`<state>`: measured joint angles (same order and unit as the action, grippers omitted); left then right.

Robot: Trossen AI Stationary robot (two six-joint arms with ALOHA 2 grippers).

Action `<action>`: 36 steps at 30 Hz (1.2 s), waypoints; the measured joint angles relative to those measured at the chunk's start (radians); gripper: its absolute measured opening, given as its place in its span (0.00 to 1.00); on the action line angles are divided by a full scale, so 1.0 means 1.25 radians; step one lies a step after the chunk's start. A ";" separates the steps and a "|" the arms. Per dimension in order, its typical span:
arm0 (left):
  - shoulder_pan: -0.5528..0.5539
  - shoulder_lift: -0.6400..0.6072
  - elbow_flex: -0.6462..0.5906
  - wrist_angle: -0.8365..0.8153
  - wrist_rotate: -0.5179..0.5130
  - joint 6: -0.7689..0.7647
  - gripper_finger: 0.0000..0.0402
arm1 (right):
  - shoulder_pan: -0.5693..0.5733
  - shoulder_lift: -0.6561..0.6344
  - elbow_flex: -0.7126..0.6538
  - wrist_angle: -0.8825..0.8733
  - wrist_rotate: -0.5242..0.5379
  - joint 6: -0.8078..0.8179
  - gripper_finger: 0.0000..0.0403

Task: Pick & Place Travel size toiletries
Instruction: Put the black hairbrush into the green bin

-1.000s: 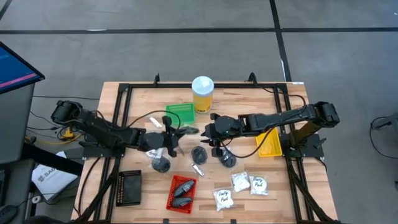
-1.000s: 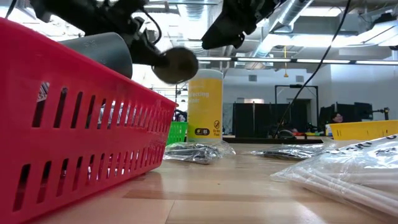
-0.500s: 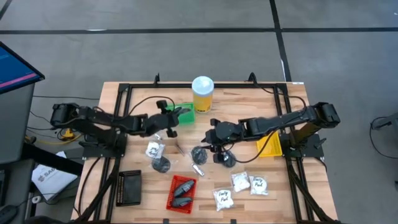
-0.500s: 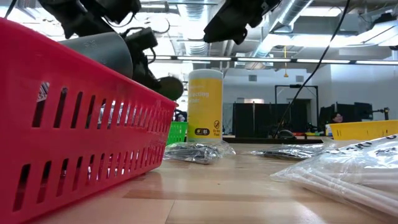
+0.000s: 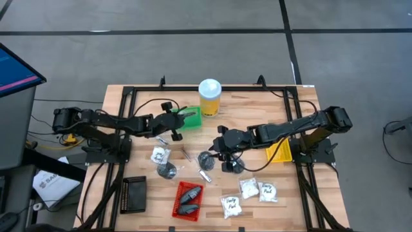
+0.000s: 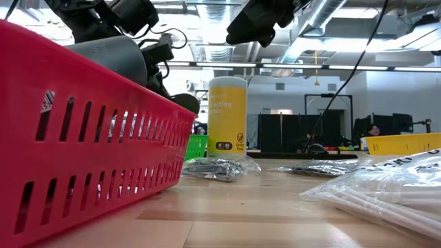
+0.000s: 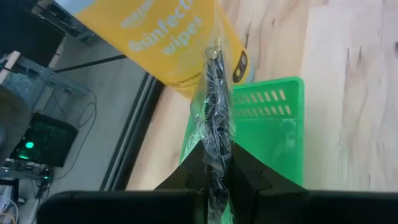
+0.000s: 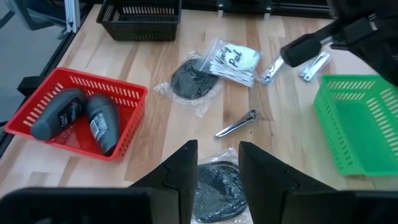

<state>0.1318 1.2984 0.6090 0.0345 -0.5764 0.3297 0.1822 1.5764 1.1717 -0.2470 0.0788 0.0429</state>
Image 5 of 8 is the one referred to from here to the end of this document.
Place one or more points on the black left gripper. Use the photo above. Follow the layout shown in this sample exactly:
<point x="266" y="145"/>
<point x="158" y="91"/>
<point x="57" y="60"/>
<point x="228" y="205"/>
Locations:
<point x="167" y="124"/>

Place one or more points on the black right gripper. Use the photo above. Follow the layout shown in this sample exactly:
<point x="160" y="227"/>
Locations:
<point x="236" y="140"/>

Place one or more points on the small metal tool clear packet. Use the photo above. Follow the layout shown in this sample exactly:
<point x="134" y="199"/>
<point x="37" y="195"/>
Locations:
<point x="162" y="140"/>
<point x="205" y="176"/>
<point x="186" y="154"/>

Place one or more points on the white vanity pack bag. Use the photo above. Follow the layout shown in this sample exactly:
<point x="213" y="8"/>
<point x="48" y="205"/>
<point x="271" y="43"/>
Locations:
<point x="248" y="188"/>
<point x="231" y="206"/>
<point x="267" y="192"/>
<point x="160" y="155"/>

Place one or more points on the dark grey deodorant bottle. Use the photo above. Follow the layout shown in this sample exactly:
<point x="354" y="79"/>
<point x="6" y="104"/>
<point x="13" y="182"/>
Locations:
<point x="191" y="194"/>
<point x="188" y="209"/>

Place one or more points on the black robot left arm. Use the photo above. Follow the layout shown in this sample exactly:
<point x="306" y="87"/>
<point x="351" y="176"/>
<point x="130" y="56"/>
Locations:
<point x="106" y="120"/>

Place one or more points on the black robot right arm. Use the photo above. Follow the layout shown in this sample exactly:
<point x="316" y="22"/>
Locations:
<point x="289" y="127"/>

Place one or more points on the green plastic slotted basket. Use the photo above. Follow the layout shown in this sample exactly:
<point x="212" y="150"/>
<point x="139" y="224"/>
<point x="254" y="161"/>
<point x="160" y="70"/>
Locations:
<point x="193" y="124"/>

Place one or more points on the yellow wipes canister white lid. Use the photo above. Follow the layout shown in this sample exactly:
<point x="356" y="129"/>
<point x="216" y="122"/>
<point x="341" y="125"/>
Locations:
<point x="210" y="96"/>

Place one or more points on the yellow plastic slotted basket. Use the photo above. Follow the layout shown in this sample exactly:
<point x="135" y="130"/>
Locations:
<point x="286" y="156"/>

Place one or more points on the red plastic slotted basket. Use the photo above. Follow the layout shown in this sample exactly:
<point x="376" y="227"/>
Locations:
<point x="193" y="216"/>

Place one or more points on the black plastic slotted basket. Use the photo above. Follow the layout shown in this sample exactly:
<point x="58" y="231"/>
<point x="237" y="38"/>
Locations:
<point x="133" y="195"/>

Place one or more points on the black desk bar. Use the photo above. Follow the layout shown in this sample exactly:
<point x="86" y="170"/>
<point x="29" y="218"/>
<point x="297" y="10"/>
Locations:
<point x="51" y="164"/>

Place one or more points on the white printed manual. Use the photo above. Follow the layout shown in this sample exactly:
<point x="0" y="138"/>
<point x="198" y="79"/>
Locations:
<point x="53" y="190"/>

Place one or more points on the blue screen monitor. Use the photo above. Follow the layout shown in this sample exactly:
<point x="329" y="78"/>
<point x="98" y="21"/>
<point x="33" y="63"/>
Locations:
<point x="16" y="71"/>

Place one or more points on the dark grey chair seat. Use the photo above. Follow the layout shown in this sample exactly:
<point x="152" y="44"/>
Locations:
<point x="16" y="187"/>

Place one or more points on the black aluminium table frame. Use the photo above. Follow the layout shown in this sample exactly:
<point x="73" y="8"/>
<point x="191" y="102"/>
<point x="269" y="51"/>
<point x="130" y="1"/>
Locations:
<point x="244" y="88"/>

